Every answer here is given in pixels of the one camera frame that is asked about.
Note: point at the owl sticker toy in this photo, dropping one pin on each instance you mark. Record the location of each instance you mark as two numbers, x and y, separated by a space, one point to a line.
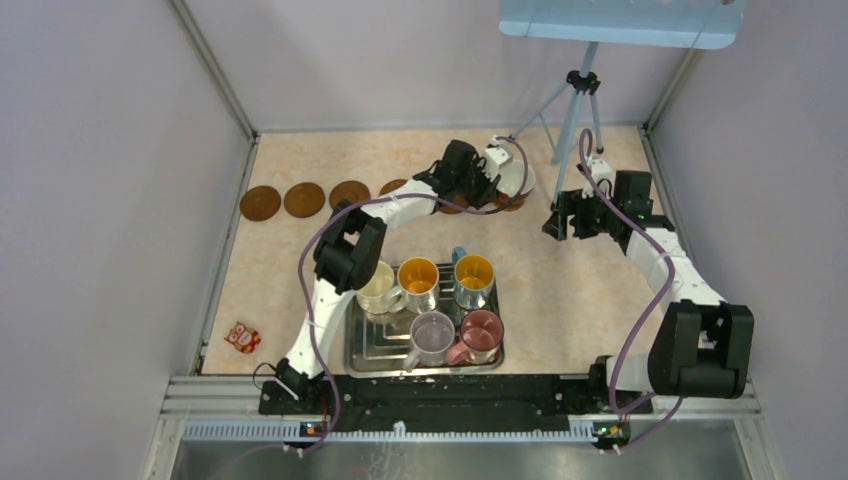
243 338

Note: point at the white red-bottom cup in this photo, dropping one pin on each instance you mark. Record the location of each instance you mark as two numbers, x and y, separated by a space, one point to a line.
513 175

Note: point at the pink mug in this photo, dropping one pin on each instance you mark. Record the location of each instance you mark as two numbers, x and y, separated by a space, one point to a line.
481 336

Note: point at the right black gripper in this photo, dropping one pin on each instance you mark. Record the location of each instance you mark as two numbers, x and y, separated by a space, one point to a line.
556 226

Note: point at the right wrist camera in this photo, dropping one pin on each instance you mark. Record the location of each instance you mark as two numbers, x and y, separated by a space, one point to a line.
602 174

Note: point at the brown coaster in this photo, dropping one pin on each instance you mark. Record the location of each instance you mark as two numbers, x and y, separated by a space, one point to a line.
304 200
456 205
353 191
260 203
391 186

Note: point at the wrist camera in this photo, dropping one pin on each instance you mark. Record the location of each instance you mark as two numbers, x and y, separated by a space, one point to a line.
496 156
602 174

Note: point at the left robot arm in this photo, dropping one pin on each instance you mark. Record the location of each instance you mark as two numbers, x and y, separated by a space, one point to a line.
346 251

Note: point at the lilac mug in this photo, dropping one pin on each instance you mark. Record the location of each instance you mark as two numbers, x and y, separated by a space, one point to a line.
431 335

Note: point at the music stand tripod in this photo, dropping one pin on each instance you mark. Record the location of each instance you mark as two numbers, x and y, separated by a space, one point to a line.
583 83

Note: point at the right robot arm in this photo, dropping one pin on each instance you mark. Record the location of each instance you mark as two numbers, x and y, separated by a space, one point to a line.
703 344

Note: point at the silver mug orange inside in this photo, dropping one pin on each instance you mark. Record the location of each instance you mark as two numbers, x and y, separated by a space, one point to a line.
417 288

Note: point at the blue butterfly mug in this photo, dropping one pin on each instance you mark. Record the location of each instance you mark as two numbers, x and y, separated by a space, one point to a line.
474 279

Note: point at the blue music stand desk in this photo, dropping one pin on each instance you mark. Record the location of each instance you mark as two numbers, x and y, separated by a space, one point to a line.
706 25

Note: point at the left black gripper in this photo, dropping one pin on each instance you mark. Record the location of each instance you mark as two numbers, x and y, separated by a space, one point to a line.
489 185

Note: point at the steel serving tray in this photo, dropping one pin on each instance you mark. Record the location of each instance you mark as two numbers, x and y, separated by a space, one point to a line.
391 345

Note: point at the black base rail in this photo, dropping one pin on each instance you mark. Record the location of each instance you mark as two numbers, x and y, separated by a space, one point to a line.
444 403

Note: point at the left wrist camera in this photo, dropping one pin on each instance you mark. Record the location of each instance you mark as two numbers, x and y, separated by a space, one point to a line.
496 156

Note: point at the cream mug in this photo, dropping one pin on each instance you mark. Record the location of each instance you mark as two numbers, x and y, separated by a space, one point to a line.
373 298

